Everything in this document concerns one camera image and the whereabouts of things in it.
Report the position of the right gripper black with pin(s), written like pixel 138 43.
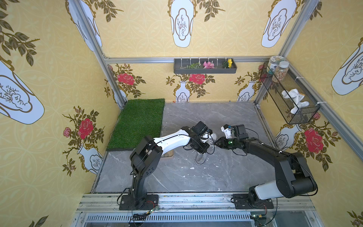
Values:
pixel 224 142

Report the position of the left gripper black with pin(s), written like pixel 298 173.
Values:
pixel 202 146

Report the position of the grey canvas sneaker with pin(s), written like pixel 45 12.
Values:
pixel 201 158

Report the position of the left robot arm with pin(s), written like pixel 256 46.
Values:
pixel 146 156

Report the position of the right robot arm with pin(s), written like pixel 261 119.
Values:
pixel 292 174

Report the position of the green artificial grass mat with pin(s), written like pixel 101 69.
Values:
pixel 139 118

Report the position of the green artificial plant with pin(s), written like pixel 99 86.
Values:
pixel 193 66

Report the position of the pink artificial flower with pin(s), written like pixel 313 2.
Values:
pixel 208 65

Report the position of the white plush toy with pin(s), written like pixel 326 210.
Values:
pixel 296 98

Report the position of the yellow artificial flower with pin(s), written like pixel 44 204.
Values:
pixel 229 63

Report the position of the glass jar white lid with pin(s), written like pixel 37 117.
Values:
pixel 281 71

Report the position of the patterned jar behind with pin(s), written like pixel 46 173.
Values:
pixel 274 62

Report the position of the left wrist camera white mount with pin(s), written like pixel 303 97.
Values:
pixel 207 138

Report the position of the grey wall planter shelf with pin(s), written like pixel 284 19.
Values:
pixel 220 66

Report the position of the black wire basket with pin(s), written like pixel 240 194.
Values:
pixel 273 93

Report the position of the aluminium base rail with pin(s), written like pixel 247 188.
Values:
pixel 196 207

